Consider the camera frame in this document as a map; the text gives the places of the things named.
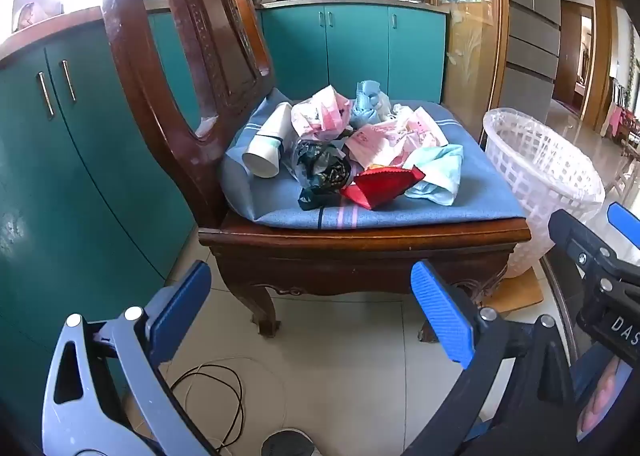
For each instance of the teal stove base cabinet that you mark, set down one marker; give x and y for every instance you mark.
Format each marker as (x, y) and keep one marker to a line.
(360, 51)

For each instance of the blue striped seat cloth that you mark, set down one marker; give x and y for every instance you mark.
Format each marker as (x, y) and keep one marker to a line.
(425, 211)

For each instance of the wood-framed glass door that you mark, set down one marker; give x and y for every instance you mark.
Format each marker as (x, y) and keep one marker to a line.
(465, 36)

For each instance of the beige printed bag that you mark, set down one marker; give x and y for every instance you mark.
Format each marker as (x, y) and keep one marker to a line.
(35, 16)

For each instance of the dark green plastic bag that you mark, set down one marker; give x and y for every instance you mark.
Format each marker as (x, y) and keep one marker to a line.
(320, 171)

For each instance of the carved wooden chair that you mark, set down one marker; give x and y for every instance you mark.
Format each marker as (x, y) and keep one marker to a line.
(350, 266)

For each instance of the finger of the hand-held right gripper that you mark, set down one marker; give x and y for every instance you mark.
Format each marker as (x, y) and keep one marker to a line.
(625, 220)
(580, 241)

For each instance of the light teal plastic wrapper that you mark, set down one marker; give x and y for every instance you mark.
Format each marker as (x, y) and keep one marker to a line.
(440, 171)

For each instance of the person's right hand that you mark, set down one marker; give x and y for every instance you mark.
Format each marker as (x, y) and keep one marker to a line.
(600, 406)

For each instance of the pink hanging cloth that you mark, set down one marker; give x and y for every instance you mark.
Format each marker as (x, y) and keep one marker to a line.
(612, 119)

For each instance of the silver refrigerator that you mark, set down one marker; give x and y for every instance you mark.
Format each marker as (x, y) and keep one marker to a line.
(532, 26)

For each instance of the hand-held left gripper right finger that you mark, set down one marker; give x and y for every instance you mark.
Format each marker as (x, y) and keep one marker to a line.
(440, 311)

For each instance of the white lattice waste basket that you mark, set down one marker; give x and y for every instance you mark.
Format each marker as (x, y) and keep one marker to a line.
(540, 171)

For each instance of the white paper cup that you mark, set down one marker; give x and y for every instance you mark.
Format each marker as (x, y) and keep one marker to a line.
(267, 146)

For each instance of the wood-topped teal cabinet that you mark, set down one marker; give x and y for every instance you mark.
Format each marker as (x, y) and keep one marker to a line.
(75, 186)

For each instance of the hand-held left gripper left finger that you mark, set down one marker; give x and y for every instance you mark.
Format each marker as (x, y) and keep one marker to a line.
(182, 306)

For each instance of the pink white plastic bag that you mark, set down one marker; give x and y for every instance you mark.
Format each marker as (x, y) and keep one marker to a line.
(390, 136)
(320, 114)

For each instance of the red packet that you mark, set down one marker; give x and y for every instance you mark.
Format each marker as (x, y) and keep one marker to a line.
(380, 186)

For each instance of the dark round object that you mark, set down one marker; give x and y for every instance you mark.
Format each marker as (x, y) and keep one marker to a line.
(287, 446)

